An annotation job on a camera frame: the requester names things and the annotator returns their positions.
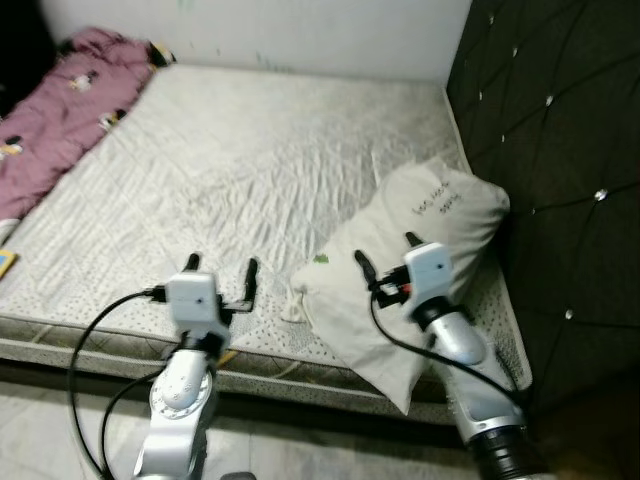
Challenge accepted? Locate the white pillow with print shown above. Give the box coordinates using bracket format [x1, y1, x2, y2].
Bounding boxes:
[290, 163, 511, 416]

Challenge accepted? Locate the quilted white mattress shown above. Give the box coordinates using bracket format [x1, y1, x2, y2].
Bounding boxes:
[0, 62, 536, 401]

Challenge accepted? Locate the dark tufted headboard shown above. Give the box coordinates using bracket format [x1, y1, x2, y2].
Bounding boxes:
[445, 0, 640, 401]

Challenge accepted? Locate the pink cartoon print blanket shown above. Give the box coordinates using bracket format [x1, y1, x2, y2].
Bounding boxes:
[0, 27, 156, 221]

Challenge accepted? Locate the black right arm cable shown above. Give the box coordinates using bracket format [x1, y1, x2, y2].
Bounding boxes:
[368, 285, 529, 411]

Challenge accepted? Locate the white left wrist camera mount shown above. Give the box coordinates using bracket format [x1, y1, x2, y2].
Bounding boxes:
[165, 270, 233, 336]

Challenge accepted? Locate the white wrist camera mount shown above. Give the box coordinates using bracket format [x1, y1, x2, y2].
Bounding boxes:
[403, 243, 456, 303]
[165, 270, 233, 336]

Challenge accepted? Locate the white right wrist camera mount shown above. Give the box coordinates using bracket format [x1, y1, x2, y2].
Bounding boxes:
[403, 243, 456, 303]

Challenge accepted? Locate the long black left arm cable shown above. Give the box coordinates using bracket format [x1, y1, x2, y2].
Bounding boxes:
[66, 287, 171, 479]

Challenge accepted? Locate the short black left arm cable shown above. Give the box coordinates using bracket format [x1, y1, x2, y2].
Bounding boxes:
[98, 368, 163, 476]

